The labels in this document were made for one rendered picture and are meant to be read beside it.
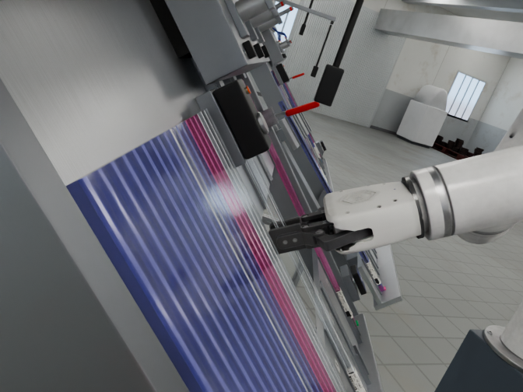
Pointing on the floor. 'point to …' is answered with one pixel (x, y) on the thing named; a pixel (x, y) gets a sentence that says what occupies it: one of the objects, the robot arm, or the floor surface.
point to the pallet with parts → (454, 148)
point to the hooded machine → (424, 117)
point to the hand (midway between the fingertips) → (287, 235)
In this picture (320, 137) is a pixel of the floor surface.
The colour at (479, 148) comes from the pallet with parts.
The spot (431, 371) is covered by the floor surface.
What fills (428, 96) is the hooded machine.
